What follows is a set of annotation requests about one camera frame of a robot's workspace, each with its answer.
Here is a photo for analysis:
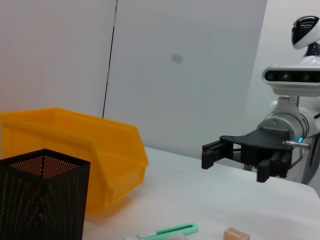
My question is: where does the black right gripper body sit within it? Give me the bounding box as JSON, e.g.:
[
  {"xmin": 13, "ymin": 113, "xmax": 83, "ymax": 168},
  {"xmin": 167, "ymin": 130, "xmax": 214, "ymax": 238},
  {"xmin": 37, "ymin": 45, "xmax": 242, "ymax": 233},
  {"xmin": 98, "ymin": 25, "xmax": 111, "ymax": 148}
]
[{"xmin": 219, "ymin": 126, "xmax": 295, "ymax": 168}]

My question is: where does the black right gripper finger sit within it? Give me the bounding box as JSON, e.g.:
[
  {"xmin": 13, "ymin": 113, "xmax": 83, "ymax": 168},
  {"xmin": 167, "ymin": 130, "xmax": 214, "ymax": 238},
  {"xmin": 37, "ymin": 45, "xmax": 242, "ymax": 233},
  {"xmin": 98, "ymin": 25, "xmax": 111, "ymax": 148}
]
[
  {"xmin": 201, "ymin": 139, "xmax": 235, "ymax": 171},
  {"xmin": 256, "ymin": 151, "xmax": 294, "ymax": 184}
]

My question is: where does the beige rectangular eraser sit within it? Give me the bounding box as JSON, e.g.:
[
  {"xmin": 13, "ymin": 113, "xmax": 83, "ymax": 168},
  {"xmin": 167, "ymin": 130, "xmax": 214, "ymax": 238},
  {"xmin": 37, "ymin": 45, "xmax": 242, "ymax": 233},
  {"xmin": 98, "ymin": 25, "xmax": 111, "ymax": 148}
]
[{"xmin": 223, "ymin": 226, "xmax": 252, "ymax": 240}]

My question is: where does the mint green utility knife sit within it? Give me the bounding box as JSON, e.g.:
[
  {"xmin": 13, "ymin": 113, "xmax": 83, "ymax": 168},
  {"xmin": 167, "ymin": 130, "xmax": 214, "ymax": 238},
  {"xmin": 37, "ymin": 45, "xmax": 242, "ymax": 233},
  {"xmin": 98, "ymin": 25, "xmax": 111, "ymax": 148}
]
[{"xmin": 131, "ymin": 222, "xmax": 200, "ymax": 239}]

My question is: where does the black mesh pen holder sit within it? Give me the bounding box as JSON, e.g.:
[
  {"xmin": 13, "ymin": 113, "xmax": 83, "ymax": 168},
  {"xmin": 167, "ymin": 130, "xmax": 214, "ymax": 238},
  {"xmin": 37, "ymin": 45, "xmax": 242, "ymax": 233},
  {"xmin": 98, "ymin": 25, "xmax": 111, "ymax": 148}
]
[{"xmin": 0, "ymin": 148, "xmax": 92, "ymax": 240}]

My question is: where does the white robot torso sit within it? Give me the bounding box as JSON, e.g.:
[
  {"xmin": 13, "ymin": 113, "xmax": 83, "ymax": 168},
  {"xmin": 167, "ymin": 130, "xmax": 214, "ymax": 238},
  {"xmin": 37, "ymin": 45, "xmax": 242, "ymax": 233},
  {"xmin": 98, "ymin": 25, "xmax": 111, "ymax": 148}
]
[{"xmin": 298, "ymin": 42, "xmax": 320, "ymax": 186}]

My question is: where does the white black robot head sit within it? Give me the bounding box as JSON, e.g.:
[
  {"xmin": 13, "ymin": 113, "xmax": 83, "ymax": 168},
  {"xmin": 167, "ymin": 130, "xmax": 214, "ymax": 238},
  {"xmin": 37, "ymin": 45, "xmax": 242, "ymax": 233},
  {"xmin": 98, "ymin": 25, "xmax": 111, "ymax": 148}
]
[{"xmin": 290, "ymin": 15, "xmax": 320, "ymax": 51}]

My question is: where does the yellow plastic storage bin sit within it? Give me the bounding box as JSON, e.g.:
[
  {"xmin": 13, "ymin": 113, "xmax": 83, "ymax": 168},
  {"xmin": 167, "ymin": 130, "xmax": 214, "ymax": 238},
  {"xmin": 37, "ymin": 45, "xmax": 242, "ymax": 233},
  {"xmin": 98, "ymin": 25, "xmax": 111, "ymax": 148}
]
[{"xmin": 0, "ymin": 107, "xmax": 150, "ymax": 219}]

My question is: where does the right gripper cable with connector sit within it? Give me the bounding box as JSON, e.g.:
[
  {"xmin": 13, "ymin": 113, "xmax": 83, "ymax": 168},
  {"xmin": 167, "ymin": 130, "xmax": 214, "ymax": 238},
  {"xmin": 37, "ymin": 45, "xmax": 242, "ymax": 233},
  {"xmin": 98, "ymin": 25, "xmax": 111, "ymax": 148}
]
[{"xmin": 282, "ymin": 139, "xmax": 312, "ymax": 168}]

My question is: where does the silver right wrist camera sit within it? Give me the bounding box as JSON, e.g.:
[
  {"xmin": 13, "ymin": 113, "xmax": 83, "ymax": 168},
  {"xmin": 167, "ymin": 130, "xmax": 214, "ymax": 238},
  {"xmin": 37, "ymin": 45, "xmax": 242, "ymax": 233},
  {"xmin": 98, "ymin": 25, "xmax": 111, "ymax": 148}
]
[{"xmin": 262, "ymin": 64, "xmax": 320, "ymax": 97}]

